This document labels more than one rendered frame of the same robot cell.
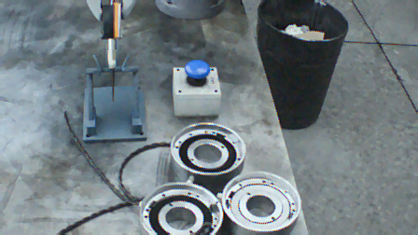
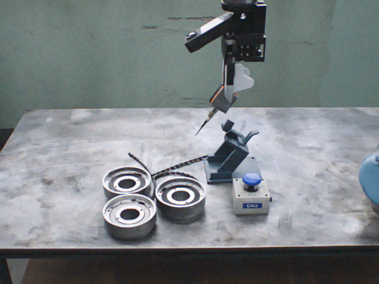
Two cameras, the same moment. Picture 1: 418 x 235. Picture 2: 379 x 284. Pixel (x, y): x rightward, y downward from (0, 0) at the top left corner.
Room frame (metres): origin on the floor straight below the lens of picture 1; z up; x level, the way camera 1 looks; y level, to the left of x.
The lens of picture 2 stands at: (0.71, -0.83, 1.45)
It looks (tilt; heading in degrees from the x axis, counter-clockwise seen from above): 31 degrees down; 98
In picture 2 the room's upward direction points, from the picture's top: straight up
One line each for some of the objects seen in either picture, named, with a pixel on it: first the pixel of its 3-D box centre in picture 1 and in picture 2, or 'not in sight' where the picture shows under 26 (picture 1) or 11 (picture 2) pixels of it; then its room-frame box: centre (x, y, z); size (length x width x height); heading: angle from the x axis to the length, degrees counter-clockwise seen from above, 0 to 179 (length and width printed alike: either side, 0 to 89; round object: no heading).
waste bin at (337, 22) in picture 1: (295, 62); not in sight; (1.72, -0.31, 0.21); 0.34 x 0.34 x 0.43
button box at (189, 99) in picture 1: (195, 88); (253, 195); (0.72, 0.02, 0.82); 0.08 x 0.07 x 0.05; 9
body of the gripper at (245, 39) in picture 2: not in sight; (241, 31); (0.67, 0.15, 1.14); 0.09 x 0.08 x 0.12; 12
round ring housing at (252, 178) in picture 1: (259, 210); (129, 217); (0.48, -0.08, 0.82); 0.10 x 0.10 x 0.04
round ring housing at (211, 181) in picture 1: (207, 158); (180, 199); (0.57, -0.01, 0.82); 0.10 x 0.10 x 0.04
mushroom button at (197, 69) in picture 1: (196, 77); (251, 185); (0.71, 0.02, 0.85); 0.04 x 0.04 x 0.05
